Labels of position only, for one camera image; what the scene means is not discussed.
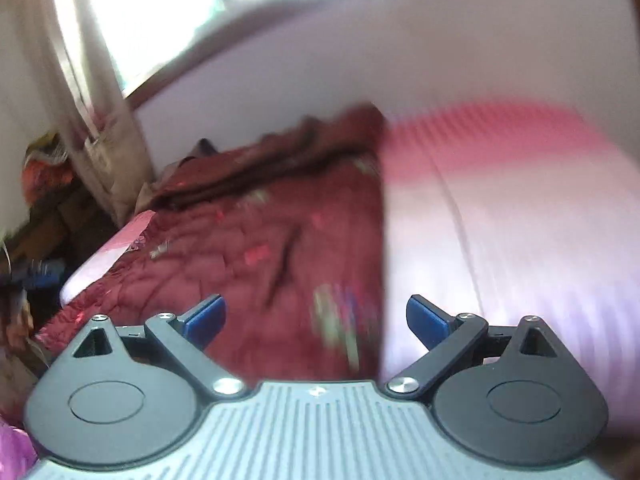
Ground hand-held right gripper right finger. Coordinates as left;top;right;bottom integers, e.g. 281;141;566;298
385;294;562;402

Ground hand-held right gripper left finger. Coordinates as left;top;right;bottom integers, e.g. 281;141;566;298
72;293;247;402

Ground maroon quilted embroidered jacket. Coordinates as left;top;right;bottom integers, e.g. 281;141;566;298
35;102;390;382

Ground pink bedspread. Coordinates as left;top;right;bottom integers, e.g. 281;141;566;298
59;99;640;443

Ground cream floral curtain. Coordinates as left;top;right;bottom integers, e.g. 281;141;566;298
0;0;157;228

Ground orange cloth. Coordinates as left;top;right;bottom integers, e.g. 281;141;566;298
20;132;77;207

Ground purple cloth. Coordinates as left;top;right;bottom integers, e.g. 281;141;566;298
0;419;40;480

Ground window with wooden frame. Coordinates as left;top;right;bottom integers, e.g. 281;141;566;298
49;0;456;108

